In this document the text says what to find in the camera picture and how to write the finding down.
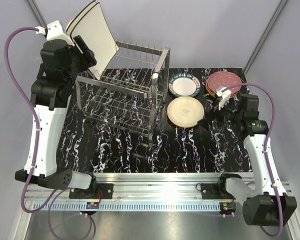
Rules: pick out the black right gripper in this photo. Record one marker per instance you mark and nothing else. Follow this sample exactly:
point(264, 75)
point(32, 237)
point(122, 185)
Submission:
point(216, 113)

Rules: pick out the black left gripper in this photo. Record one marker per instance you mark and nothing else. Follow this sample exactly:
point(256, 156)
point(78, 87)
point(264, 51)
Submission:
point(87, 57)

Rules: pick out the cream square plate black rim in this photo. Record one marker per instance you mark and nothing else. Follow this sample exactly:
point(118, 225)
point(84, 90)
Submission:
point(95, 32)

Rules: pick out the orange dotted plate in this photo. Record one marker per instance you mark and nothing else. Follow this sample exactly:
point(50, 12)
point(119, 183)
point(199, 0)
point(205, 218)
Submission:
point(213, 95)

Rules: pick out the pink dotted plate front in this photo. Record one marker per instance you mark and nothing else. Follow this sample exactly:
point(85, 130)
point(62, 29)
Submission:
point(210, 91)

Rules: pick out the pink dotted plate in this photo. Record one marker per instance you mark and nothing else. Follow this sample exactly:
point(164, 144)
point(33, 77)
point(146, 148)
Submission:
point(210, 91)
point(222, 78)

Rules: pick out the white round plate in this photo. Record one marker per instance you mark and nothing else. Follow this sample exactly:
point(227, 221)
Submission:
point(185, 111)

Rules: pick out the white plate teal rim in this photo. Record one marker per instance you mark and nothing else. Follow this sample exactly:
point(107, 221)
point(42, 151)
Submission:
point(184, 85)

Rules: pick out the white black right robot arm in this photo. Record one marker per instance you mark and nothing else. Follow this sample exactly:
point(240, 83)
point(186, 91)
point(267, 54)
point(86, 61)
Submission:
point(268, 203)

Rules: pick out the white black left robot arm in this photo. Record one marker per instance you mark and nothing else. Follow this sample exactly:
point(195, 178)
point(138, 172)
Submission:
point(50, 97)

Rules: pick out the stainless steel dish rack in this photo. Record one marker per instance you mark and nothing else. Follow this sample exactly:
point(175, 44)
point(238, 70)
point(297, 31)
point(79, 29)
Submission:
point(131, 90)

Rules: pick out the cream round plate rear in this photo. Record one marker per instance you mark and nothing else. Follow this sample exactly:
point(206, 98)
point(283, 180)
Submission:
point(68, 25)

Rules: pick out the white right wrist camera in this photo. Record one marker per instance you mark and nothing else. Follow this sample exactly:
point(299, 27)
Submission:
point(223, 95)

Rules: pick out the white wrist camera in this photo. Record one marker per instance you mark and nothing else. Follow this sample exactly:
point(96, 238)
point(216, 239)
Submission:
point(54, 31)
point(223, 95)

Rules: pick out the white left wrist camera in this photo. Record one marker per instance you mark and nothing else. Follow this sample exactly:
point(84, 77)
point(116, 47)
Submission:
point(54, 31)

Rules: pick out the aluminium frame post left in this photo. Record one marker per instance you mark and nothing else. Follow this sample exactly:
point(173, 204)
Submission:
point(36, 13)

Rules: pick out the aluminium frame post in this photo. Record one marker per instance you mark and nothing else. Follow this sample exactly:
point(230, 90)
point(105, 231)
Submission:
point(266, 32)
point(36, 13)

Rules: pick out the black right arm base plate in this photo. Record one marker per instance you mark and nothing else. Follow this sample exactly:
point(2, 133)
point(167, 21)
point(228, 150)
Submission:
point(210, 191)

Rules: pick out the slotted cable duct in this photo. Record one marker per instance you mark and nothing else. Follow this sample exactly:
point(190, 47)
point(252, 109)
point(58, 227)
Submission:
point(133, 206)

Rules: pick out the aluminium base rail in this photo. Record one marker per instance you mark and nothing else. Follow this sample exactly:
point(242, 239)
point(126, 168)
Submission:
point(169, 187)

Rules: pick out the aluminium frame post right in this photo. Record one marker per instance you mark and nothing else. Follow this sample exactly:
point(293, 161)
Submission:
point(266, 32)

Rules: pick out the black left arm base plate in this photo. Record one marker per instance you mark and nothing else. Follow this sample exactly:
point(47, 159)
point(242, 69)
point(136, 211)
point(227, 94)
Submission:
point(103, 190)

